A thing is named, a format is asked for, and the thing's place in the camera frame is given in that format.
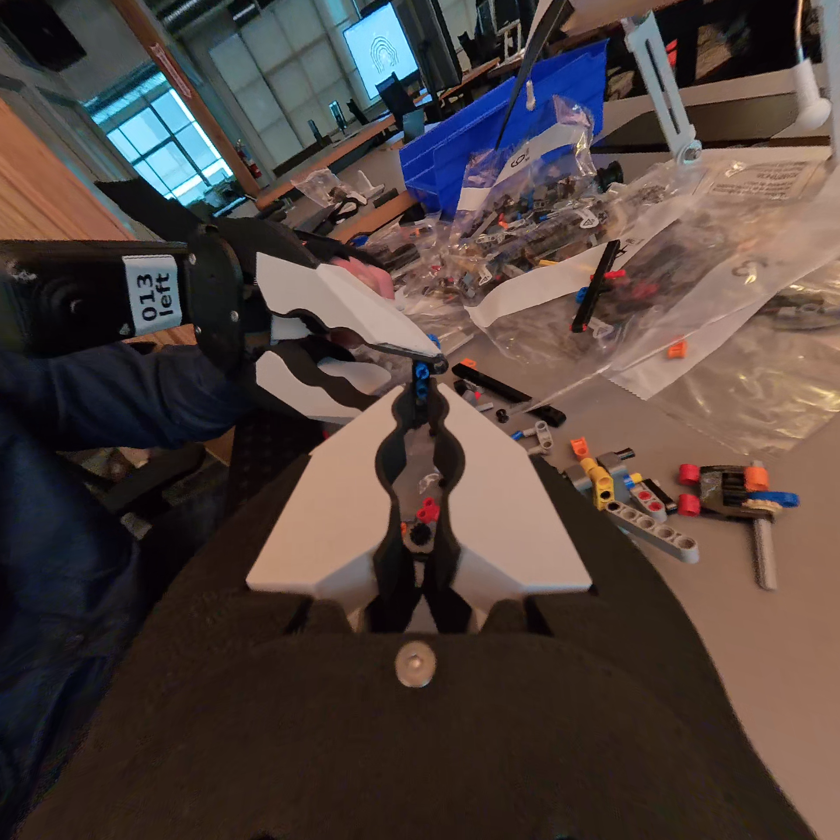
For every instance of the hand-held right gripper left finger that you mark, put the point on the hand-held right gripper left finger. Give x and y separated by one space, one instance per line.
321 525

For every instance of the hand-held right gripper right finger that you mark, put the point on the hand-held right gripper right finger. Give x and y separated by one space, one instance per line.
518 525

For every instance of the small white stand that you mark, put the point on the small white stand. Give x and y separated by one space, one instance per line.
367 187

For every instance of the small clear bag dark pieces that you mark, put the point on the small clear bag dark pieces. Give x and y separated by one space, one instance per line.
321 187

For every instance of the orange lego connector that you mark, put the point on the orange lego connector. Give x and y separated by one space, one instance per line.
579 447
676 349

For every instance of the light grey lego connector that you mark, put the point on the light grey lego connector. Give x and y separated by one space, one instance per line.
542 434

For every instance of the blue plastic bin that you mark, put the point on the blue plastic bin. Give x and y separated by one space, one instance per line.
459 144

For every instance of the teal cup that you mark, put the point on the teal cup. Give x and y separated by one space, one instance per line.
413 124

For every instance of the large bag dark lego pieces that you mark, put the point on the large bag dark lego pieces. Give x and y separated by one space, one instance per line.
525 223

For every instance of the red lego connector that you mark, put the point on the red lego connector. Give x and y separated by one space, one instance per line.
428 508

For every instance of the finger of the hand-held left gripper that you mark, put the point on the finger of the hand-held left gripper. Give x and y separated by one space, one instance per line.
341 295
308 387

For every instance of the grey lego connector block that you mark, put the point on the grey lego connector block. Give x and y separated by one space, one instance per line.
471 392

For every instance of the person's left hand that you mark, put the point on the person's left hand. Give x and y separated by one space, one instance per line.
374 279

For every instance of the grey cabinet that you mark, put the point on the grey cabinet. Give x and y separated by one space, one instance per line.
439 46

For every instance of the pile of clear plastic bags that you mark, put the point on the pile of clear plastic bags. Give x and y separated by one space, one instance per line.
754 394

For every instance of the black lego wheel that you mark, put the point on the black lego wheel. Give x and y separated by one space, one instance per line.
610 174

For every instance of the black lego beam red pins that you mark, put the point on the black lego beam red pins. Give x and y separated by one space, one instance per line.
594 289

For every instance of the black lego gear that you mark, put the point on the black lego gear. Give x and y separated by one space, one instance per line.
417 537

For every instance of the red fire extinguisher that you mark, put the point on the red fire extinguisher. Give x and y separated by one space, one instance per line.
253 161

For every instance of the yellow grey lego assembly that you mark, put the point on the yellow grey lego assembly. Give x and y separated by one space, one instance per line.
610 489

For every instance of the small black red lego assembly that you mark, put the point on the small black red lego assembly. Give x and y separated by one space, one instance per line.
722 489

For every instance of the long black lego beam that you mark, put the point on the long black lego beam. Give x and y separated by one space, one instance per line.
499 390

